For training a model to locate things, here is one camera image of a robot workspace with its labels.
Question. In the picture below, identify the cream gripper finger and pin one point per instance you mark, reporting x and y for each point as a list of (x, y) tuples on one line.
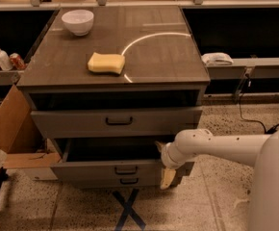
[(168, 175), (160, 145)]

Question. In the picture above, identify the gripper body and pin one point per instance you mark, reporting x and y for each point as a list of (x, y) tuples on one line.
[(165, 158)]

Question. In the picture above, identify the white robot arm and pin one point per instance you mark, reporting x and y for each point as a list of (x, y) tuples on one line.
[(258, 151)]

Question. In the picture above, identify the grey top drawer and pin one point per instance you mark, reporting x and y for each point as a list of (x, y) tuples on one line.
[(115, 123)]

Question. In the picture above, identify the grey drawer cabinet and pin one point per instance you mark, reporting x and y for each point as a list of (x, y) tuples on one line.
[(163, 67)]

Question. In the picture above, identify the folded white cloth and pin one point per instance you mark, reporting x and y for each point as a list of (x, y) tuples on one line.
[(216, 58)]

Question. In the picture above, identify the yellow sponge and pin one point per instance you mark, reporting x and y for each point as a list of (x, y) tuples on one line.
[(101, 63)]

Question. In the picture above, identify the brown cardboard box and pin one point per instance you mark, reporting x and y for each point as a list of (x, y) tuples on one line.
[(22, 142)]

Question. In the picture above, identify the white ceramic bowl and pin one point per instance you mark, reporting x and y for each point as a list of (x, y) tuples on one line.
[(78, 22)]

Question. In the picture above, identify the red soda can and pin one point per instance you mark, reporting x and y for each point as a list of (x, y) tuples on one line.
[(17, 61)]

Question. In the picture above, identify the white pump bottle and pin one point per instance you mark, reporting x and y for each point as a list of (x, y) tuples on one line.
[(5, 62)]

